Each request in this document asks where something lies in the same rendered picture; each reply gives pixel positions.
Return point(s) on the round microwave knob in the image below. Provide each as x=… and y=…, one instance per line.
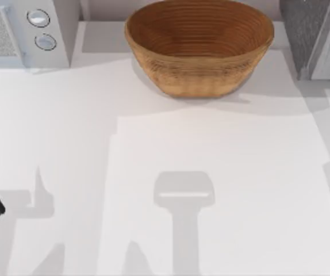
x=38, y=17
x=45, y=41

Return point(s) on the pale microwave oven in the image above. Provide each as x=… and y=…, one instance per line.
x=58, y=34

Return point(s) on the brown woven basket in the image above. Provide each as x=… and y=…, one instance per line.
x=199, y=69

